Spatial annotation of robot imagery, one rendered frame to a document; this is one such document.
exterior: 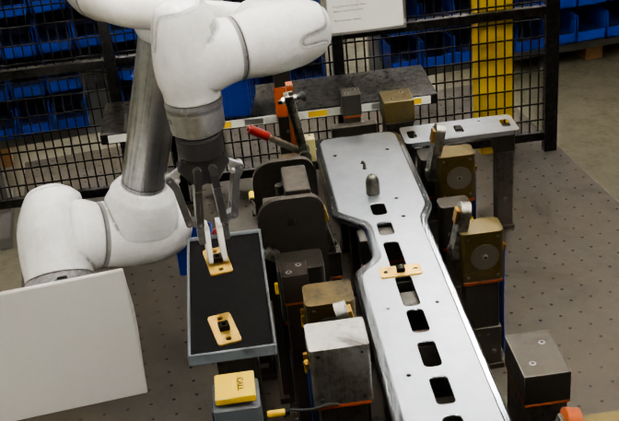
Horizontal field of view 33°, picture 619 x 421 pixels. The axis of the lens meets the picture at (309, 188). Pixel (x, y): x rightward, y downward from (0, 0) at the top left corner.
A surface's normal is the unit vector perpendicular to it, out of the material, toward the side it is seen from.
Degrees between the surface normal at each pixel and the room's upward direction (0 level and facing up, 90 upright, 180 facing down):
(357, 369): 90
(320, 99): 0
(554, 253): 0
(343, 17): 90
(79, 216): 45
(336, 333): 0
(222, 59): 88
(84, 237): 58
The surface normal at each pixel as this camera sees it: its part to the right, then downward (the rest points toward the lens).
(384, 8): 0.11, 0.46
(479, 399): -0.09, -0.88
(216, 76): 0.55, 0.43
